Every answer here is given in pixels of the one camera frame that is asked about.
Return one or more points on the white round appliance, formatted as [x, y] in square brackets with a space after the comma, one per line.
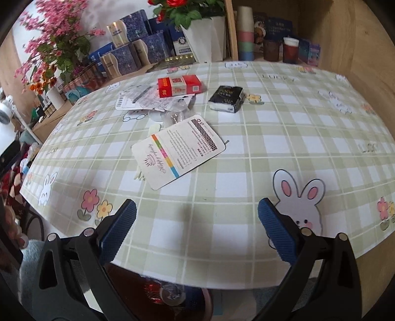
[4, 117]

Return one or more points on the picture printed box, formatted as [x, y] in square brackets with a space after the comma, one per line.
[260, 26]

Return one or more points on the person's left hand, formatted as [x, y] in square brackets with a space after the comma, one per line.
[17, 234]

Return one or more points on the white angular flower pot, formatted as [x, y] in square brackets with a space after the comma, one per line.
[206, 40]

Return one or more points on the small purple box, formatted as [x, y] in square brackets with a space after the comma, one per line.
[314, 55]

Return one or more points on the gold tray of vials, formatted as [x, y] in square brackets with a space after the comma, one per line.
[172, 63]

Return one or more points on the corrugated painted planter box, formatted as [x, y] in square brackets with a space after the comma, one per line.
[81, 88]

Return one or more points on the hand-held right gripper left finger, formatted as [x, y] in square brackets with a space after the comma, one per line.
[118, 231]

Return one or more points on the clear plastic wrap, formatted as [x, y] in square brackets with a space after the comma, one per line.
[172, 111]

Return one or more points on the dark blue printed box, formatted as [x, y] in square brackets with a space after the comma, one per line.
[279, 29]

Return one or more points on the brown glass jar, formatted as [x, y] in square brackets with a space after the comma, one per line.
[271, 51]

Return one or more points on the black tissue pack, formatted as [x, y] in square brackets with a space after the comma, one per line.
[226, 98]

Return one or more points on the gold blue gift box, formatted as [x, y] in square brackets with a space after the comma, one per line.
[122, 61]
[132, 26]
[154, 49]

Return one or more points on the row of small amber bottles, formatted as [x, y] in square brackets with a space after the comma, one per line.
[47, 109]

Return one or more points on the red artificial roses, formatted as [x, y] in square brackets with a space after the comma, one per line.
[185, 9]

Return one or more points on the crushed red can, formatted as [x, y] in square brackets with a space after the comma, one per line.
[151, 290]

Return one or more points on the red patterned cloth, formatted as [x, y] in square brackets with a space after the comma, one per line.
[20, 185]

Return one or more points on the checked rabbit print tablecloth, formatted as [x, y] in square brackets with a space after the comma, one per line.
[247, 154]

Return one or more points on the orange artificial flowers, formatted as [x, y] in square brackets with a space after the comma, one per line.
[41, 81]

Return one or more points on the person's left forearm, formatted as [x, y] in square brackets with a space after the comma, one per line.
[32, 259]

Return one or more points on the flat blue box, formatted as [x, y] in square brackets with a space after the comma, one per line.
[100, 52]

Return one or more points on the stack of pastel cups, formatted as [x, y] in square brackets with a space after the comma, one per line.
[245, 34]

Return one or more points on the white ribbed vase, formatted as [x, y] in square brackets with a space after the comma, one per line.
[55, 98]

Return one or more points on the small blue box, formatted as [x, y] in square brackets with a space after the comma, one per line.
[304, 51]

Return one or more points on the brown round bin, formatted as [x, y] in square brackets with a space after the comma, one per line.
[123, 293]

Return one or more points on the white birthday tableware card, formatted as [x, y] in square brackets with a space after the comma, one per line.
[179, 151]

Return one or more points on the red cigarette pack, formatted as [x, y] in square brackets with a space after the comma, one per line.
[179, 85]

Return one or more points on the blue white emblem box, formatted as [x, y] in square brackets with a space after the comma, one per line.
[180, 41]

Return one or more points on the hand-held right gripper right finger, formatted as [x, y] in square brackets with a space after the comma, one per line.
[276, 231]

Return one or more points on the pink artificial flower plant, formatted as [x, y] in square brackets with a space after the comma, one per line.
[58, 37]

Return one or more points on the wooden shelf unit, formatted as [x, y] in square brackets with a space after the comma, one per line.
[231, 31]

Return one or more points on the dark blue box red logo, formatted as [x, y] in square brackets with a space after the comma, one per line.
[159, 26]

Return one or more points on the red brown jar white lid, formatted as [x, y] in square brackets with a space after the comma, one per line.
[290, 52]

